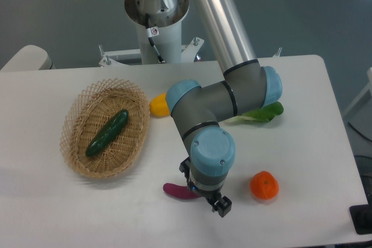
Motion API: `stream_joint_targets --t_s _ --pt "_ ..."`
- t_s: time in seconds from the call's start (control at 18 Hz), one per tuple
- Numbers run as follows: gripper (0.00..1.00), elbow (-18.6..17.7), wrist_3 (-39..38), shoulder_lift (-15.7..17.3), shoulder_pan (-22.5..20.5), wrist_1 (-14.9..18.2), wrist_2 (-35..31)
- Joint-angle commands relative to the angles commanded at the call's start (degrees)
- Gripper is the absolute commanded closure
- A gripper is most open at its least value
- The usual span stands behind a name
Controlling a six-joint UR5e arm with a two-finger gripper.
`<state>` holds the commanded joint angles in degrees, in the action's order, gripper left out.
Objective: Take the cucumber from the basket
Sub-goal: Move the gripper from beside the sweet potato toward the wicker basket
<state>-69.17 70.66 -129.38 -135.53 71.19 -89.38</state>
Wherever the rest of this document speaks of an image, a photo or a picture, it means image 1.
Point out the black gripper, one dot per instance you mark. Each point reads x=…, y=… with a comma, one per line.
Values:
x=207, y=187

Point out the dark green cucumber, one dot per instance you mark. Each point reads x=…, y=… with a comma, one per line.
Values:
x=108, y=133

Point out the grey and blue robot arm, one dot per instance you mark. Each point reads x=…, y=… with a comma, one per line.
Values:
x=197, y=110

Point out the woven wicker basket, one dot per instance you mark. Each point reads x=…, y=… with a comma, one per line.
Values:
x=90, y=112

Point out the purple sweet potato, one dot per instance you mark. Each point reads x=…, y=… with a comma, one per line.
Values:
x=179, y=192

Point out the orange tangerine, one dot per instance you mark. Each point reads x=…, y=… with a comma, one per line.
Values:
x=264, y=186

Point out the yellow bell pepper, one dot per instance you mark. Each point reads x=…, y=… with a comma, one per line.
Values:
x=158, y=106

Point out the green bok choy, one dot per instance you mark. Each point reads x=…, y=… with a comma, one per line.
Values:
x=262, y=115

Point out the black device at table edge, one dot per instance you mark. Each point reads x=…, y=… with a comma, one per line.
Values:
x=361, y=218

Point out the white chair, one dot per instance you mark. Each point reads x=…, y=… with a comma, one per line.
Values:
x=29, y=58

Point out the white frame at right edge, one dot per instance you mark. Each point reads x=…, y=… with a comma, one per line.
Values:
x=361, y=99

